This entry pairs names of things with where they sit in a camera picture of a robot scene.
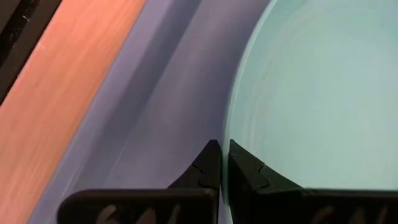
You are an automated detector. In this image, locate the black aluminium table frame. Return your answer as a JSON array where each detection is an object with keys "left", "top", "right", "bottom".
[{"left": 0, "top": 0, "right": 63, "bottom": 105}]

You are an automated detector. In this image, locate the blue plastic tray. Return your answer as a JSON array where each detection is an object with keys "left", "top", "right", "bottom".
[{"left": 27, "top": 0, "right": 277, "bottom": 224}]

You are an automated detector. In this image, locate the teal bowl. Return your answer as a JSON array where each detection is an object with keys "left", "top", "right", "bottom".
[{"left": 221, "top": 0, "right": 398, "bottom": 224}]

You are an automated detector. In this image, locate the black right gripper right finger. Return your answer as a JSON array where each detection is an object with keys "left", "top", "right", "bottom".
[{"left": 228, "top": 138, "right": 398, "bottom": 224}]

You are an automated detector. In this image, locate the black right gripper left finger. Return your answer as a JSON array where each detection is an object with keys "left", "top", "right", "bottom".
[{"left": 57, "top": 139, "right": 223, "bottom": 224}]

